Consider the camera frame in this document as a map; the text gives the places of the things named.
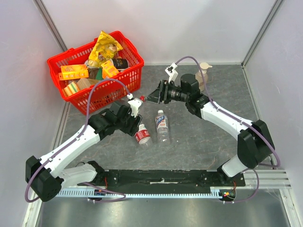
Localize clear bottle blue label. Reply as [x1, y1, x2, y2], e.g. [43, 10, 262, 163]
[155, 113, 170, 145]

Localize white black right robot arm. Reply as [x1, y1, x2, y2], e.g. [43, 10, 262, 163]
[146, 74, 274, 186]

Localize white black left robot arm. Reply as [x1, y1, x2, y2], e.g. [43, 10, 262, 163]
[25, 98, 142, 202]

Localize clear bottle red label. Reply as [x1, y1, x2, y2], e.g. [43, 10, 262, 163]
[135, 124, 152, 147]

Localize beige pump soap bottle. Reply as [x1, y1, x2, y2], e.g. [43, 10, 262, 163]
[195, 62, 213, 92]

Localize red plastic shopping basket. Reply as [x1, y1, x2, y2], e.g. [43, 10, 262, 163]
[47, 30, 145, 116]

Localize black can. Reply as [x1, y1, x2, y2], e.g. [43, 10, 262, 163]
[110, 58, 129, 70]

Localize orange box small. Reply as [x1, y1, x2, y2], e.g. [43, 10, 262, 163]
[101, 60, 119, 79]

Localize wooden block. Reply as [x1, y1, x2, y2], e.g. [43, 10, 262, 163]
[76, 78, 99, 90]

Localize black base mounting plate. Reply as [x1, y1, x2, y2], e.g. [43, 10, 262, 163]
[92, 169, 246, 194]

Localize striped sponge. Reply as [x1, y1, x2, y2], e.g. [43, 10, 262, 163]
[62, 82, 80, 96]

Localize yellow snack bag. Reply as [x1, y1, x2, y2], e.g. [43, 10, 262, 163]
[87, 31, 123, 68]

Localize orange box large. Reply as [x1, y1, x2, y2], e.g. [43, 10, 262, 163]
[59, 64, 89, 80]

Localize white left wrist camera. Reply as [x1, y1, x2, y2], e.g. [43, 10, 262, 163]
[126, 93, 143, 117]

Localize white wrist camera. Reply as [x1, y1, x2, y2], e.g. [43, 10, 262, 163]
[126, 93, 143, 117]
[165, 62, 178, 83]

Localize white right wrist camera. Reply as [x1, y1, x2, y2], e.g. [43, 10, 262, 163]
[165, 62, 178, 83]

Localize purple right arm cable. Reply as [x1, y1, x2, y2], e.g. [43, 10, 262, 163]
[176, 56, 281, 204]

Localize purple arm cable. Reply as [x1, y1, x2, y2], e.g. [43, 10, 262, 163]
[25, 79, 131, 203]
[176, 56, 281, 204]

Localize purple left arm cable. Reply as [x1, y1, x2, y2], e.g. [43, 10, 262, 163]
[25, 79, 131, 203]

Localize white slotted cable duct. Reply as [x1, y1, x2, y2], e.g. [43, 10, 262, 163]
[56, 186, 228, 199]

